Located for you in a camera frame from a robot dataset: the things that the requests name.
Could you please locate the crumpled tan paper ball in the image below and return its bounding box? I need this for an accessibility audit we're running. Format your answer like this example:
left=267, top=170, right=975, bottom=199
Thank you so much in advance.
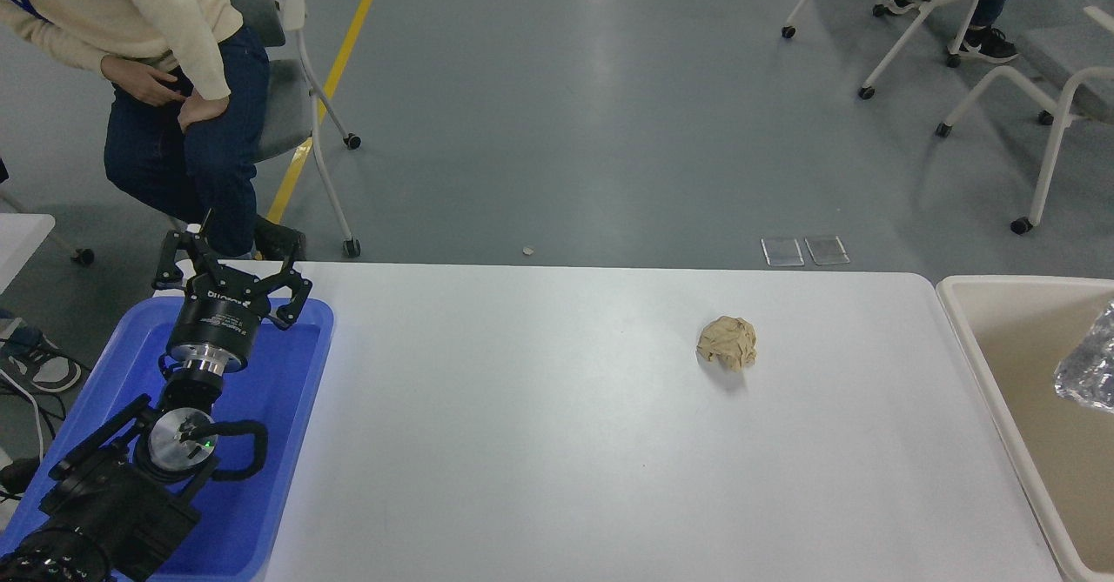
left=695, top=316, right=758, bottom=371

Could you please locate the person's left hand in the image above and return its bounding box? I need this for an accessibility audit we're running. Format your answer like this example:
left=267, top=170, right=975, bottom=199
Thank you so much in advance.
left=178, top=93, right=230, bottom=136

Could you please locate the person's right hand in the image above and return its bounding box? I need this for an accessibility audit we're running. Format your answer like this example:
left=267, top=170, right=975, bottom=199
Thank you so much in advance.
left=100, top=54, right=188, bottom=108

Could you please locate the black cable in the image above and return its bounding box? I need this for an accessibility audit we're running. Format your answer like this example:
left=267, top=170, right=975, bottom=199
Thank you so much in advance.
left=0, top=338, right=92, bottom=431

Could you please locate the white side table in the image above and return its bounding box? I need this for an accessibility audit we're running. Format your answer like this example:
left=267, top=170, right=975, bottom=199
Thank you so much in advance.
left=0, top=213, right=55, bottom=292

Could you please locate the white cable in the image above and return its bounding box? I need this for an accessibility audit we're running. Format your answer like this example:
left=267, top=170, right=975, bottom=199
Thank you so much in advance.
left=0, top=371, right=44, bottom=463

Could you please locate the white-framed grey wheeled chair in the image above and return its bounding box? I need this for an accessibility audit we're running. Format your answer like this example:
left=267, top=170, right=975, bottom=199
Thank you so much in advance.
left=936, top=6, right=1114, bottom=236
left=165, top=0, right=363, bottom=259
left=781, top=0, right=997, bottom=100

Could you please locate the large pale bin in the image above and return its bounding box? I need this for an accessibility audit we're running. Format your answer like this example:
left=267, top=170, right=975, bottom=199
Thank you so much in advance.
left=936, top=275, right=1114, bottom=582

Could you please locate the person in sneakers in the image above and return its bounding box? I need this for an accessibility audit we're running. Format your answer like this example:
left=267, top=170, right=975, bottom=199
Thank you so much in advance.
left=0, top=319, right=83, bottom=394

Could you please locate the clear floor plate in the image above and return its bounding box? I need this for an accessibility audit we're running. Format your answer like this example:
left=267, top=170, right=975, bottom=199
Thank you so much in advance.
left=760, top=237, right=804, bottom=267
left=803, top=235, right=849, bottom=266

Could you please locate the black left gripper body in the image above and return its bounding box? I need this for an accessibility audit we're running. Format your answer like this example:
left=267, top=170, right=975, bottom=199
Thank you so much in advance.
left=165, top=272, right=267, bottom=362

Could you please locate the blue plastic tray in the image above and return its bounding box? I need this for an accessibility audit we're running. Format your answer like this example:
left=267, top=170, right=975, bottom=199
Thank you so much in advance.
left=0, top=295, right=336, bottom=582

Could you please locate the silver foil plate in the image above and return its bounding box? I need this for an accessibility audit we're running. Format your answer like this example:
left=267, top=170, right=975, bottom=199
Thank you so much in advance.
left=1053, top=299, right=1114, bottom=414

